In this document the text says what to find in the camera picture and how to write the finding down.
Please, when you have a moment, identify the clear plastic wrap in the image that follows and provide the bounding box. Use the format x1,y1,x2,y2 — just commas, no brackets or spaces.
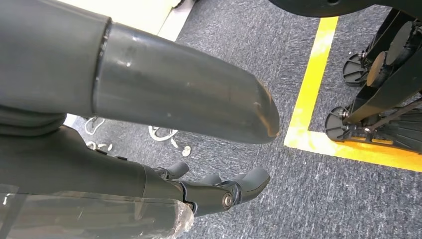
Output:
0,184,195,239

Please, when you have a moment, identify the black wheeled stand base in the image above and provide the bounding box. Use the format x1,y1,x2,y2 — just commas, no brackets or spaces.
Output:
324,8,422,155

